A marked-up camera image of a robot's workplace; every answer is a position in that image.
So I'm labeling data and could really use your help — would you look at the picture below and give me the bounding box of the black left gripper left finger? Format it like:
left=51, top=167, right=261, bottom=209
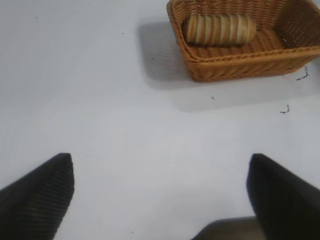
left=0, top=152, right=75, bottom=240

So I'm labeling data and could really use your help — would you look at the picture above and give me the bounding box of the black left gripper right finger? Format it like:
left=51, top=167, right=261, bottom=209
left=246, top=153, right=320, bottom=240

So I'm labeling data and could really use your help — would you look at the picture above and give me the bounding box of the long striped twisted bread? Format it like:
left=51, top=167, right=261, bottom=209
left=186, top=13, right=257, bottom=46

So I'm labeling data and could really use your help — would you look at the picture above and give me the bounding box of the brown woven wicker basket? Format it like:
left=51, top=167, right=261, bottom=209
left=166, top=0, right=320, bottom=83

